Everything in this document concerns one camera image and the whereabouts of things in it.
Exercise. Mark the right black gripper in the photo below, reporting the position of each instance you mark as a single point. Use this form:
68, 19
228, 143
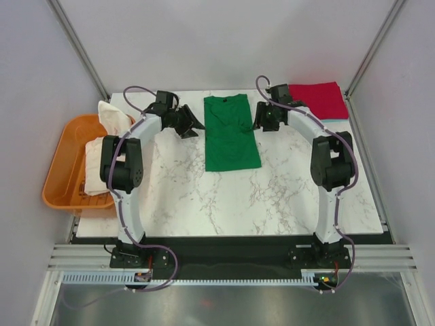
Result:
260, 120

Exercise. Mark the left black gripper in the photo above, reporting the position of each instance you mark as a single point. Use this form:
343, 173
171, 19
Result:
190, 122

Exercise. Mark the green t shirt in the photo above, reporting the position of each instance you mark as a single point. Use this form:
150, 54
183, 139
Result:
230, 143

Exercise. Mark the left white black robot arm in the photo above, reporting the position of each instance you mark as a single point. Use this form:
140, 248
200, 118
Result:
121, 167

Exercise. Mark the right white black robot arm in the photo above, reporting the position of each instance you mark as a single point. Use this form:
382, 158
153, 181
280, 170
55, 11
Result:
333, 165

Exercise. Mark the folded light blue t shirt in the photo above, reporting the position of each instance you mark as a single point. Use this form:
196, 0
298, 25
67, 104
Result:
330, 121

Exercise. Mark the folded red t shirt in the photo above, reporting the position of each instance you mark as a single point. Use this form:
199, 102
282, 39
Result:
325, 100

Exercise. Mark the white crumpled t shirt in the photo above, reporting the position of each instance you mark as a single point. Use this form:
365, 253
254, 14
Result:
115, 123

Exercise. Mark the orange plastic basket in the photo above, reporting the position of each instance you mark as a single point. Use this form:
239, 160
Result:
63, 189

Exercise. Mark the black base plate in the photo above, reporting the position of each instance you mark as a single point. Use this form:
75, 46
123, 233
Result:
140, 260

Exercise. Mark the white slotted cable duct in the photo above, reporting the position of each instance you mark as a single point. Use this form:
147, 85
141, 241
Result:
131, 278

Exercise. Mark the left aluminium corner post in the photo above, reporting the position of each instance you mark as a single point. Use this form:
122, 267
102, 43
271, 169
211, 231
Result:
79, 49

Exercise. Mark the aluminium corner post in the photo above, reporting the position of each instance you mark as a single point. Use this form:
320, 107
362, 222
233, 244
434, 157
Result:
79, 49
375, 46

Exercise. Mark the right aluminium corner post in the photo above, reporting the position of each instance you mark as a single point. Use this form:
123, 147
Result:
375, 46

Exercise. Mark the aluminium frame rail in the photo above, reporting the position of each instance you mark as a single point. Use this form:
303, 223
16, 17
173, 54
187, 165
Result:
369, 257

